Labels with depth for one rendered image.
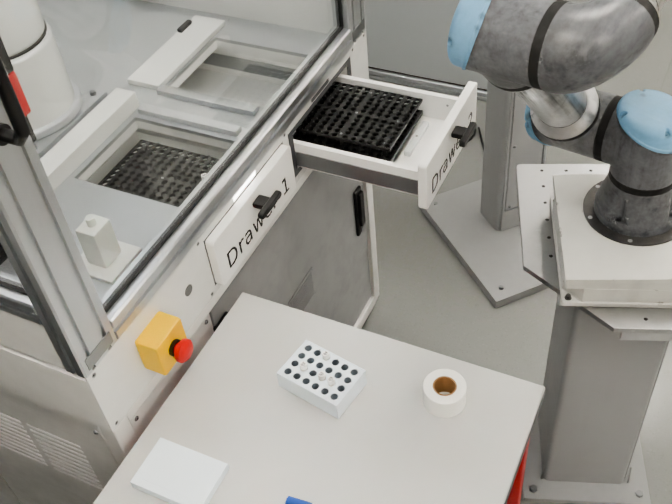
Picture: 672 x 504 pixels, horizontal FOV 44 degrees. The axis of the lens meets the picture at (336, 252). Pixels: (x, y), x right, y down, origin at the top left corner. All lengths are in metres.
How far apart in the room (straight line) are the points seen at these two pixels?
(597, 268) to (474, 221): 1.25
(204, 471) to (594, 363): 0.86
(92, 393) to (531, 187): 0.96
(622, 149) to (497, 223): 1.24
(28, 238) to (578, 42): 0.72
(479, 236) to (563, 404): 0.90
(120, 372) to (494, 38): 0.75
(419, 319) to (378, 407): 1.12
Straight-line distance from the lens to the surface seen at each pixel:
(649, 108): 1.50
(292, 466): 1.36
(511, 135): 2.47
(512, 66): 1.13
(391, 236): 2.75
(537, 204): 1.74
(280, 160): 1.61
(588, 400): 1.93
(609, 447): 2.09
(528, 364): 2.42
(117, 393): 1.38
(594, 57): 1.11
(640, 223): 1.57
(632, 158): 1.50
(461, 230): 2.71
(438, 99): 1.79
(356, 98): 1.78
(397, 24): 3.29
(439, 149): 1.61
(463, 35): 1.15
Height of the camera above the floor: 1.92
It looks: 45 degrees down
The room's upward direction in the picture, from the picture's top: 7 degrees counter-clockwise
